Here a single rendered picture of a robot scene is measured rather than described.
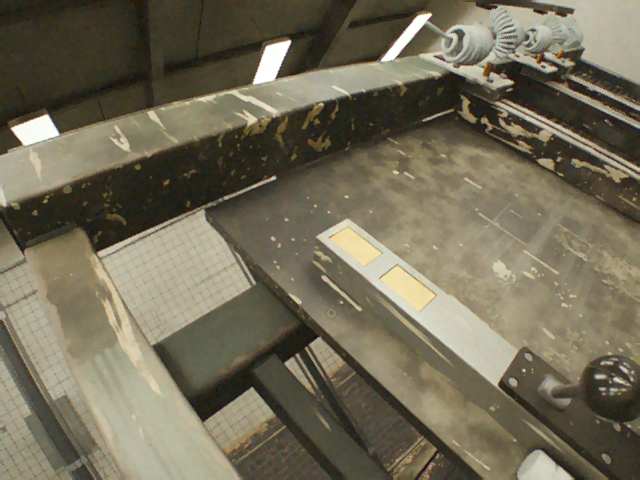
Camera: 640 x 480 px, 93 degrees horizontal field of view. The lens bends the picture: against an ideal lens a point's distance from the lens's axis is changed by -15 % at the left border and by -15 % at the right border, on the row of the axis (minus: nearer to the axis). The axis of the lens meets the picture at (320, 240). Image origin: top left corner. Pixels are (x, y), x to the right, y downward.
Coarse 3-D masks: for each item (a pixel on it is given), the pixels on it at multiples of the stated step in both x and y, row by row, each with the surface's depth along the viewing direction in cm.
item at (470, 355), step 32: (352, 224) 40; (320, 256) 38; (384, 256) 37; (352, 288) 37; (384, 288) 33; (384, 320) 35; (416, 320) 31; (448, 320) 32; (416, 352) 33; (448, 352) 30; (480, 352) 29; (512, 352) 30; (480, 384) 29; (512, 416) 27; (544, 448) 26
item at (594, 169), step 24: (456, 72) 69; (480, 72) 70; (480, 96) 70; (480, 120) 71; (504, 120) 68; (528, 120) 64; (504, 144) 70; (528, 144) 66; (552, 144) 63; (576, 144) 59; (552, 168) 65; (576, 168) 61; (600, 168) 58; (624, 168) 56; (600, 192) 59; (624, 192) 56
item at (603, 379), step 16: (592, 368) 17; (608, 368) 16; (624, 368) 16; (544, 384) 26; (560, 384) 26; (576, 384) 21; (592, 384) 17; (608, 384) 16; (624, 384) 16; (560, 400) 25; (592, 400) 17; (608, 400) 16; (624, 400) 15; (608, 416) 16; (624, 416) 15
